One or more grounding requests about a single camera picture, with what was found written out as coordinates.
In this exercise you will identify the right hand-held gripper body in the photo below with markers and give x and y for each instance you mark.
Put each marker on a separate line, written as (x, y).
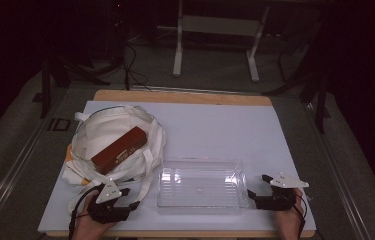
(276, 199)

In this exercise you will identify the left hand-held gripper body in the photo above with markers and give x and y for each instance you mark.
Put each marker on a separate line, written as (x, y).
(107, 194)

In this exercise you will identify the long brown box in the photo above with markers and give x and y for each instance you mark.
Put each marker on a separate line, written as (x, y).
(119, 150)

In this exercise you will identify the clear plastic container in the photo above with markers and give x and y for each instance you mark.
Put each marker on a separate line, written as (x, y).
(201, 183)

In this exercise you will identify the white canvas tote bag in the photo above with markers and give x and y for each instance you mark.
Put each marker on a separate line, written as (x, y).
(108, 128)

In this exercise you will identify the person's right hand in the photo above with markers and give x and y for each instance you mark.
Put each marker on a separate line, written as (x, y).
(287, 221)

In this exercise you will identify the person's left hand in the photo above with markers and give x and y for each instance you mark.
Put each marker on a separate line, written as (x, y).
(90, 225)

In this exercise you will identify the white table mat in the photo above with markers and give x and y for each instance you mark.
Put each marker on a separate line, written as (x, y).
(215, 133)

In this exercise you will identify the black tripod stand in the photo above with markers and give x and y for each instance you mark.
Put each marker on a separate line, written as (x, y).
(45, 86)
(321, 100)

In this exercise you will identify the wooden table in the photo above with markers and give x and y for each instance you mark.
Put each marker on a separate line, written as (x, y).
(181, 97)

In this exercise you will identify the metal floor rail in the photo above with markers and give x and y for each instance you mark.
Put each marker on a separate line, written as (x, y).
(11, 173)
(338, 173)

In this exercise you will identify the white metal desk frame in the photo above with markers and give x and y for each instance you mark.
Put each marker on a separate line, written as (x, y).
(220, 25)

